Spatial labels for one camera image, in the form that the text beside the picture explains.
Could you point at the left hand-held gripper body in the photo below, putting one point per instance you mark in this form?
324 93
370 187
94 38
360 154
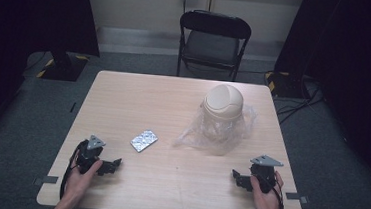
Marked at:
90 153

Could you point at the person's right hand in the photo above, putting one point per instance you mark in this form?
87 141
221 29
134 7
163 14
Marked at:
267 204

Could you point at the beige dome-lid trash bin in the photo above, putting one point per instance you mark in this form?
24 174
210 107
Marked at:
223 102

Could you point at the black stand base striped edge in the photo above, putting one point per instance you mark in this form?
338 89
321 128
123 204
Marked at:
285 85
64 68

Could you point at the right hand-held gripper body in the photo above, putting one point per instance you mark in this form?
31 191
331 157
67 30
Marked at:
264 176

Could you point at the short black floor tape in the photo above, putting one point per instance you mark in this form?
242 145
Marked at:
73 107

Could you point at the person's left hand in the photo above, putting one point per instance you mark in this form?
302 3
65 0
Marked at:
77 184

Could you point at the silver blister pack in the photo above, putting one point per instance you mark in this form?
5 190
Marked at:
144 140

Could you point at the black folding chair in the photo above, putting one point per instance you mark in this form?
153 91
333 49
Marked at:
211 46

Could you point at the clear plastic bag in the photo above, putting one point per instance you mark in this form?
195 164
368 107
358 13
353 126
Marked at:
194 137

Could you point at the black curtain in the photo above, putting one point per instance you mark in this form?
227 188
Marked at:
353 64
21 38

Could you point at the grey tape strip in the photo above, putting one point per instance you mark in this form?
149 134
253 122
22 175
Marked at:
296 197
47 180

